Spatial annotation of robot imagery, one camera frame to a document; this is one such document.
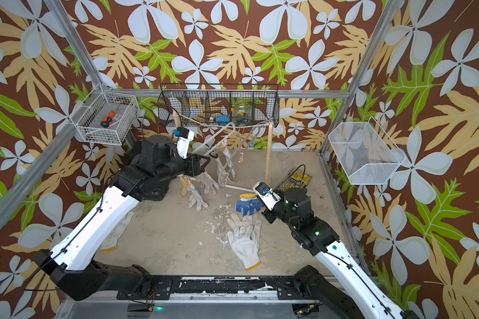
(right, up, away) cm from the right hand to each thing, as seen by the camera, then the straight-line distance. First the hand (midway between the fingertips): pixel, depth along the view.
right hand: (258, 194), depth 71 cm
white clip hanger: (-15, +25, +13) cm, 32 cm away
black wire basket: (-17, +41, +26) cm, 52 cm away
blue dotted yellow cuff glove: (-28, -4, +22) cm, 36 cm away
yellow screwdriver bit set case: (+23, +4, +33) cm, 41 cm away
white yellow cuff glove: (-12, +14, +25) cm, 31 cm away
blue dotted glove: (-4, -4, +5) cm, 7 cm away
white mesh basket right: (+47, +15, +11) cm, 50 cm away
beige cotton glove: (-23, +3, +28) cm, 36 cm away
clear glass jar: (-5, +34, +25) cm, 43 cm away
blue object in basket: (-15, +33, +24) cm, 43 cm away
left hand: (-18, +13, -4) cm, 23 cm away
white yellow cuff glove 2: (-4, -20, +13) cm, 24 cm away
